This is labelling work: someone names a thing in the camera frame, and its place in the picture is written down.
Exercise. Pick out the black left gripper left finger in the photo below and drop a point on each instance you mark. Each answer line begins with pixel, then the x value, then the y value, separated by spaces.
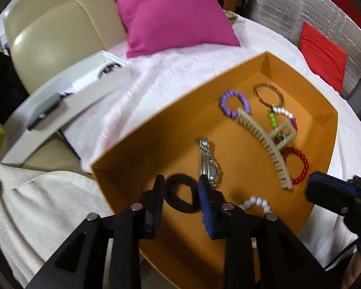
pixel 138 221

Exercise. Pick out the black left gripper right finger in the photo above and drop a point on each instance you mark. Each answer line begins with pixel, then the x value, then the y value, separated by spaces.
pixel 226 221

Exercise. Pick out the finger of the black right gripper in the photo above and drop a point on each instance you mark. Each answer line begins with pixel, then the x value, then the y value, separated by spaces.
pixel 329 192

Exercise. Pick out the silver metal wristwatch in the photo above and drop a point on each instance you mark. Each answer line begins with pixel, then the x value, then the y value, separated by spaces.
pixel 209 165

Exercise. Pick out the dark metal bangle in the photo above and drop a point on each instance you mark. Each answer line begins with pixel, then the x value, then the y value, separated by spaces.
pixel 269 95

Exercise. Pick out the beige hair claw clip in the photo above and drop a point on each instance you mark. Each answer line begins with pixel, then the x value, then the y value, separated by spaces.
pixel 266 139

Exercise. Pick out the orange cardboard box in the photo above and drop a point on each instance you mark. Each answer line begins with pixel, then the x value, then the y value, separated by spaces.
pixel 167 144

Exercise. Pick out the cream white towel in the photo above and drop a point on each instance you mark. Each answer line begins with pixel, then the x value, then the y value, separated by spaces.
pixel 38 211

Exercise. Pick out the red pillow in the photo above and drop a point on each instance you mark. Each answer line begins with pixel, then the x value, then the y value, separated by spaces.
pixel 323 56

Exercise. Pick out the white flat box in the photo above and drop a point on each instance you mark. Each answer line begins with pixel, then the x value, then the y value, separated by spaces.
pixel 59 100

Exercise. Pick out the silver foil insulation sheet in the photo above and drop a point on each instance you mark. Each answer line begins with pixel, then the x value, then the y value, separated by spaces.
pixel 287 17

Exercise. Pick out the beige crumpled cloth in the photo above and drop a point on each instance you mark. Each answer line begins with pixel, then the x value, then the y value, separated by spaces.
pixel 231 16

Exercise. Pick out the magenta pillow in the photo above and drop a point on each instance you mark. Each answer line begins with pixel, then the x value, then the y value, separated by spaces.
pixel 157 25

